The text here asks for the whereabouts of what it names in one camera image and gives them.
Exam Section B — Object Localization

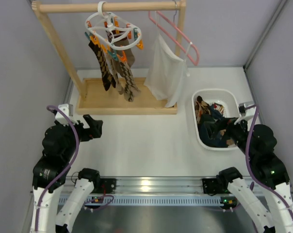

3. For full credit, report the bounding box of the plain brown sock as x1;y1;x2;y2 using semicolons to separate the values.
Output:
107;33;135;73

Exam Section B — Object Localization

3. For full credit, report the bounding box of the pile of socks in basket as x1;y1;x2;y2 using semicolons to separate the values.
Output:
194;96;235;148

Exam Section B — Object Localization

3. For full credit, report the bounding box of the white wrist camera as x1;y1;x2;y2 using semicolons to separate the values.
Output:
55;103;77;125
234;101;256;125

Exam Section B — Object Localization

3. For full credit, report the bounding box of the tan argyle sock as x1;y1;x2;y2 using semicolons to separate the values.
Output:
106;53;124;95
120;62;141;102

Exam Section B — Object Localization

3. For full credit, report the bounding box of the white hanging garment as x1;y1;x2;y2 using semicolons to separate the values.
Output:
143;11;190;108

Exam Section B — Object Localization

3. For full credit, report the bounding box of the white round clip hanger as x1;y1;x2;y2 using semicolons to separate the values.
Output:
85;1;144;63

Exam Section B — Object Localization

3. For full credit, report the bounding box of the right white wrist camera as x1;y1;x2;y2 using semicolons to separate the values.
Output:
234;101;256;125

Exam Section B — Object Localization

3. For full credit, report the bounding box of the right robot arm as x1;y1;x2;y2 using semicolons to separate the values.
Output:
215;118;293;233

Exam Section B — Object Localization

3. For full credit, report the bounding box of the dark brown argyle sock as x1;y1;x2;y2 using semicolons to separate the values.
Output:
88;41;116;91

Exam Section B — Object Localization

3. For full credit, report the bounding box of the pink clothes hanger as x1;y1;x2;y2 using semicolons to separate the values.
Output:
148;10;200;67

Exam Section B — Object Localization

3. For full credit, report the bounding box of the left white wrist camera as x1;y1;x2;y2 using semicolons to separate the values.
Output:
55;103;77;125

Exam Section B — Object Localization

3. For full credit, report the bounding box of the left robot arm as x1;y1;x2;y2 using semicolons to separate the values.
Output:
31;115;103;233

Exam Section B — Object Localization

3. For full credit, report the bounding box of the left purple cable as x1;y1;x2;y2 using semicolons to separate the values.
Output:
34;105;114;233

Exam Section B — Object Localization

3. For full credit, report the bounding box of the white plastic laundry basket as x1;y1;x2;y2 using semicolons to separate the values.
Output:
191;88;240;151

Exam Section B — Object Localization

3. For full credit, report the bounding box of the wooden clothes rack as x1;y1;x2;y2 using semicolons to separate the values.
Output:
31;0;186;115

